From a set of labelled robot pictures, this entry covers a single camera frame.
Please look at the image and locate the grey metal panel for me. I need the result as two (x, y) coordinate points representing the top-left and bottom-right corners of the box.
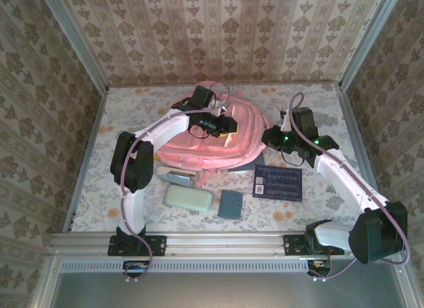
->
(49, 256), (410, 308)

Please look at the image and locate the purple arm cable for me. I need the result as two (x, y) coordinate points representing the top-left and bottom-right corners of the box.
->
(288, 92), (411, 284)
(119, 81), (235, 285)

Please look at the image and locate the aluminium table side rail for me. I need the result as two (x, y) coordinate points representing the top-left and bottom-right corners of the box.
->
(337, 84), (390, 231)
(62, 85), (109, 233)

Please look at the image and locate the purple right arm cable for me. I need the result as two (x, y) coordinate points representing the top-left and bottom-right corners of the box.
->
(288, 92), (411, 284)

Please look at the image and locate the long aluminium base rail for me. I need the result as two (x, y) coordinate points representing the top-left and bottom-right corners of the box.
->
(48, 231), (405, 256)

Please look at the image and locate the aluminium frame post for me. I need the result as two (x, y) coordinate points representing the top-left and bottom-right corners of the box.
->
(42, 0), (110, 92)
(337, 0), (398, 90)

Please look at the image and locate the small teal notebook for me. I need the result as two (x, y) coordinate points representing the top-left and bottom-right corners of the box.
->
(217, 189), (244, 219)

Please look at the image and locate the dark blue book white print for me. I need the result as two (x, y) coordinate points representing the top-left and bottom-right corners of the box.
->
(252, 164), (305, 201)

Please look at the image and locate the pink backpack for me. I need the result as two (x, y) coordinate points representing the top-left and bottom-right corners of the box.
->
(155, 79), (268, 172)

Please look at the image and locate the black connector board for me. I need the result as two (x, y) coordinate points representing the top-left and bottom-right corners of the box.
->
(306, 258), (332, 278)
(122, 259), (150, 278)

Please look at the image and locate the grey slotted cable duct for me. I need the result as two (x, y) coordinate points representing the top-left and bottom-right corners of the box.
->
(60, 260), (314, 273)

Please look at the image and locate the white and grey-blue stapler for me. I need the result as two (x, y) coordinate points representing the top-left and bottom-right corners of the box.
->
(156, 165), (199, 189)

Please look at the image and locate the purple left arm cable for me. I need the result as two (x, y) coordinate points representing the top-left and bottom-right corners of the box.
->
(119, 81), (235, 285)

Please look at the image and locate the mint green pencil case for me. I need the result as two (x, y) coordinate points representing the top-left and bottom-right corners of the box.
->
(163, 183), (213, 213)

